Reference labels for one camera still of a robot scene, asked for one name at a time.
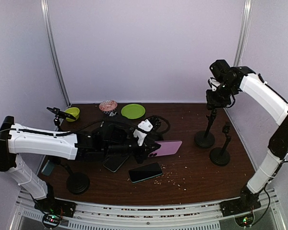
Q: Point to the black phone teal case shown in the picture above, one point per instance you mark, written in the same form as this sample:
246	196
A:
145	172

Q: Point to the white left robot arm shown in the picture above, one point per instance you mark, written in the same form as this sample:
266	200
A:
94	142

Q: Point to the front aluminium rail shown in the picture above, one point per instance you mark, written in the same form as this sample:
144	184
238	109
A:
196	216

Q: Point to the aluminium frame post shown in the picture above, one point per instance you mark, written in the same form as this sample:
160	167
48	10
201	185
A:
54	56
244	31

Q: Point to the lime green plate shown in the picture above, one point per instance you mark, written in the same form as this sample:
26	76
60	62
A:
133	111

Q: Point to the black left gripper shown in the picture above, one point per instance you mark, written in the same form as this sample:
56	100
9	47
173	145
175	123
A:
147	149

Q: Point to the black phone stand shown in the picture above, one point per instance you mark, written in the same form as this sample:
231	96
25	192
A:
57	122
77	183
219	155
205	139

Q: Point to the pink phone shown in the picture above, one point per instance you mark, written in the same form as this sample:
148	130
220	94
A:
166	148

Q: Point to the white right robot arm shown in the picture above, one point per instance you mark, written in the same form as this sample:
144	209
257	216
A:
225	83

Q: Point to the lime green bowl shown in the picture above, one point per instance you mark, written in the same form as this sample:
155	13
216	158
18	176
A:
75	112

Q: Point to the pink patterned bowl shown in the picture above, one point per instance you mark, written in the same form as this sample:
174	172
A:
108	106

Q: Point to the right aluminium frame post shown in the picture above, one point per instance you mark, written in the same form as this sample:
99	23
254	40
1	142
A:
244	31

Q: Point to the left aluminium frame post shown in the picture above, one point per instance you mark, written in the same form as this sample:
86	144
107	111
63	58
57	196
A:
54	56

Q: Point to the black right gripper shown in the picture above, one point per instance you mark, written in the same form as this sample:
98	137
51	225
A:
212	102

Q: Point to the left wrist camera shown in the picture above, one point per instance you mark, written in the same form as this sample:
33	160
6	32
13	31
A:
145	127

